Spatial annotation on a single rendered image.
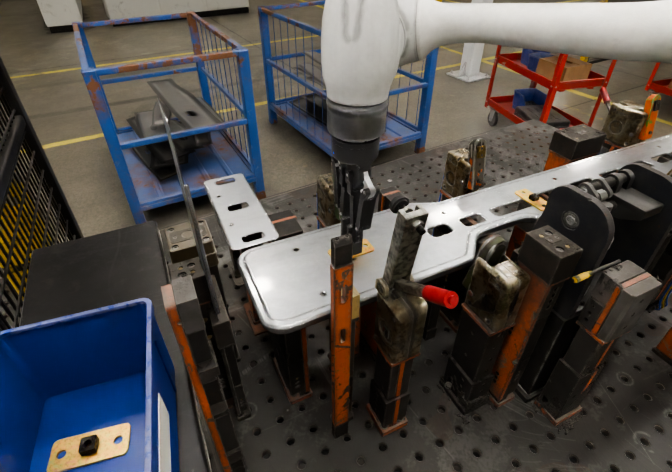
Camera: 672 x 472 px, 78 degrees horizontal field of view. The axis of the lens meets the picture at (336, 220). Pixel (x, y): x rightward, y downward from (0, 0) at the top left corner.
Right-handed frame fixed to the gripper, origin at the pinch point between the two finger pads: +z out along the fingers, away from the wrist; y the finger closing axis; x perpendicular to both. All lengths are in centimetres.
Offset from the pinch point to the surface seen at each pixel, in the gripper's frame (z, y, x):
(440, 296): -8.7, -25.3, 0.6
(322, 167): 105, 198, -80
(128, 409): 2.6, -16.6, 39.7
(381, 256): 5.5, -2.1, -5.6
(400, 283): -3.0, -16.6, 0.4
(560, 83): 45, 138, -233
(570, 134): 2, 17, -78
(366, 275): 5.5, -5.5, -0.5
